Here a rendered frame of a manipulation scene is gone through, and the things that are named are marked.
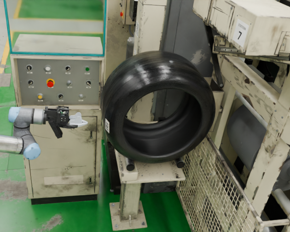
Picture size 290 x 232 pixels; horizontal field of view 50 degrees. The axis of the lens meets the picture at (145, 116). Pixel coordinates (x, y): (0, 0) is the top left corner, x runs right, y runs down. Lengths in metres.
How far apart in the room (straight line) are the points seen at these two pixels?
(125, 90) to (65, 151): 1.04
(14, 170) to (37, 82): 1.18
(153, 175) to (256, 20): 1.02
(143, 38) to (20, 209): 1.69
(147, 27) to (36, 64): 0.75
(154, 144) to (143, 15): 0.72
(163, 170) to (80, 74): 0.80
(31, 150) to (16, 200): 1.36
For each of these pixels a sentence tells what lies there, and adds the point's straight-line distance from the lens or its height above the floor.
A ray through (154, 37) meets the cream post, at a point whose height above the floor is 1.49.
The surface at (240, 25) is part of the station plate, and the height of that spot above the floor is 1.72.
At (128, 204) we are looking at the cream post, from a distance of 2.44.
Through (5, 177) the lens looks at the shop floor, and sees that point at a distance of 3.01.
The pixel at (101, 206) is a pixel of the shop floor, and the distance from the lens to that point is 2.68.
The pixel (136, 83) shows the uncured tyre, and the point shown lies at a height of 1.39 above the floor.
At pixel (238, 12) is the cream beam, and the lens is 1.27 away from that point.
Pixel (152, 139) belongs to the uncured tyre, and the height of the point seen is 0.91.
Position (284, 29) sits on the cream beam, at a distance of 1.24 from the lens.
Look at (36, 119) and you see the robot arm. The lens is 1.55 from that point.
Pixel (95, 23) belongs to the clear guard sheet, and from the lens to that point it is 1.93.
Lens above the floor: 2.01
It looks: 32 degrees down
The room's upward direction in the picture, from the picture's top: 7 degrees clockwise
